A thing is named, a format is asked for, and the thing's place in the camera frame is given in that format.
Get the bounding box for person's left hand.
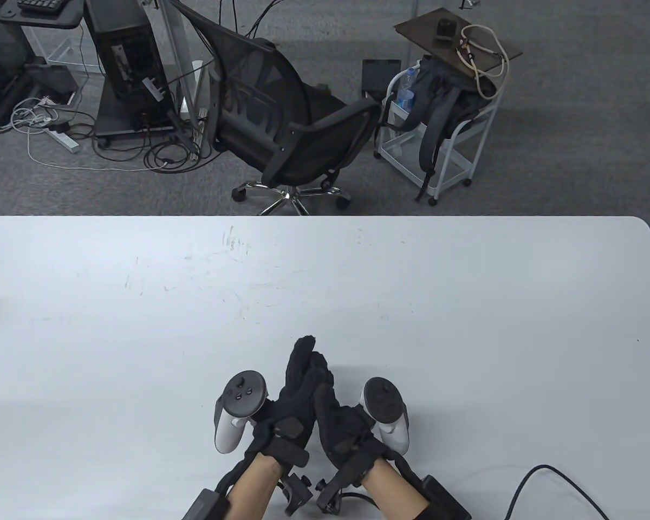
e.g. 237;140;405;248
248;335;319;467

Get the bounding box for person's right hand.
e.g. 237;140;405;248
309;352;384;471

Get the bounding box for person's left forearm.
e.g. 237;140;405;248
229;454;283;520

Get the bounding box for person's right forearm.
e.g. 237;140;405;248
359;460;430;520

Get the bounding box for white and black right controller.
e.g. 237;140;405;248
361;377;411;456

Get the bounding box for white and black controller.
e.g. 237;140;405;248
213;370;268;454
361;377;411;456

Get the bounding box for white and black left controller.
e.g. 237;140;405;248
213;370;268;454

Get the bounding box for black left wrist box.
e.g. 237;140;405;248
181;469;250;520

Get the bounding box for black wrist box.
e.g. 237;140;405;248
181;469;250;520
394;456;473;520

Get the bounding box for black right wrist box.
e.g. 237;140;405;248
394;456;473;520

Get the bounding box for white rolling cart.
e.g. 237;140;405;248
373;69;502;207

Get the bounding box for black mesh office chair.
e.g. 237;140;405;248
169;0;383;217

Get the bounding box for clear water bottle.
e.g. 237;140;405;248
395;67;419;109

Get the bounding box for grey backpack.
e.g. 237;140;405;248
396;54;495;202

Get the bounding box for black square box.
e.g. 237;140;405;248
361;58;402;102

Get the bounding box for white power strip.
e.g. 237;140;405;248
45;127;80;155

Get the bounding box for metal pole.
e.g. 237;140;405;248
159;0;202;142

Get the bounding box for black computer tower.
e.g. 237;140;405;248
83;0;178;150

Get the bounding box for brown board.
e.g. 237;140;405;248
394;8;524;83

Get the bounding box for clear plastic box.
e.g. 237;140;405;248
21;24;88;72

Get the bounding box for black desk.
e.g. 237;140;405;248
0;0;82;30

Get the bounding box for black keyboard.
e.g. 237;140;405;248
17;0;66;14

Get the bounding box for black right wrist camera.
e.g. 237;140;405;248
316;467;365;514

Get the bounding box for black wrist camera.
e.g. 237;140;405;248
316;467;365;514
278;470;313;516

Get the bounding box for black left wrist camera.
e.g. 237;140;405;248
278;470;313;516

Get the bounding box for black cable on table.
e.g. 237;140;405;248
500;464;611;520

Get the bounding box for black floor cables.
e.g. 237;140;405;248
91;107;221;175

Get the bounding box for beige coiled cable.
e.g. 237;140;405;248
455;24;509;101

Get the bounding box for tangle of white cables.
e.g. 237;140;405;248
10;96;61;132

